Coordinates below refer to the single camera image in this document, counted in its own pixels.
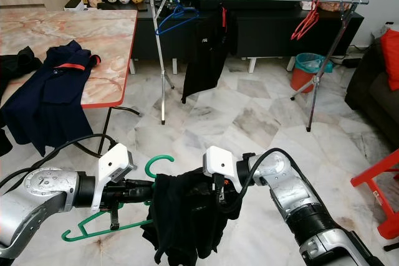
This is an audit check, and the green plastic hanger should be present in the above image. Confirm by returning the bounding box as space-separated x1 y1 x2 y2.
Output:
61 154 175 242

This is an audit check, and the black shirt green print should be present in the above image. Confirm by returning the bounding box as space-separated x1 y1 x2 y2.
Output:
140 168 241 266

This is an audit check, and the navy polo shirt red collar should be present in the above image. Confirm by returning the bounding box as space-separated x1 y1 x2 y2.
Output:
0 40 102 156

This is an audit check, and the blue plastic hanger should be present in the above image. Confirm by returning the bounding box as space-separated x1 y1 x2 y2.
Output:
156 0 201 36

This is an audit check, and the red plastic hanger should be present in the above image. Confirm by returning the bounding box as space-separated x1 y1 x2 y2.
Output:
295 0 322 37
291 0 318 40

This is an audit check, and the orange bin with teal bag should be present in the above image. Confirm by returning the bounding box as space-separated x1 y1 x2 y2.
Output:
290 52 334 94

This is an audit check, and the black FSL polo shirt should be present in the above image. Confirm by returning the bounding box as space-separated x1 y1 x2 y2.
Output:
181 6 233 105

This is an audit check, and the red plastic stool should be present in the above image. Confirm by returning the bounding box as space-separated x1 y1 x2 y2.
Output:
351 149 399 240

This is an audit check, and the black TV cabinet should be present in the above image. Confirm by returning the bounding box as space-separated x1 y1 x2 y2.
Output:
97 0 364 61

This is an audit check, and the dark brown fabric sofa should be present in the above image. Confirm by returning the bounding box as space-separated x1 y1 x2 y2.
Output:
345 7 399 133

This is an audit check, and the marble folding table red edge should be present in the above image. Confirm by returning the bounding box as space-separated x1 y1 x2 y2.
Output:
0 7 141 154

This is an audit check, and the red cushion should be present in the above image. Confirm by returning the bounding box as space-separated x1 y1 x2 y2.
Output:
380 28 399 91

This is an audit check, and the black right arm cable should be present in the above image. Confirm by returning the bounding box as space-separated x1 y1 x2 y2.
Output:
218 148 295 214

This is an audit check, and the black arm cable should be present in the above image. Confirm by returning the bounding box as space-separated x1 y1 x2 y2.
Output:
0 132 122 192
218 148 295 214

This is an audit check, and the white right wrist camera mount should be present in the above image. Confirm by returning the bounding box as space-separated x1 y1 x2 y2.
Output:
203 146 244 192

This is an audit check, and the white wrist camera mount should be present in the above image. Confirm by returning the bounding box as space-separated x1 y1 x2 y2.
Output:
89 143 136 212
203 146 244 192

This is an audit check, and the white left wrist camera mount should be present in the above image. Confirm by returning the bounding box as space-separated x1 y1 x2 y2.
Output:
89 143 136 212

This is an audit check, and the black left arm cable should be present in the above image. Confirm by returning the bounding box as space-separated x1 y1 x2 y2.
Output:
0 132 122 192

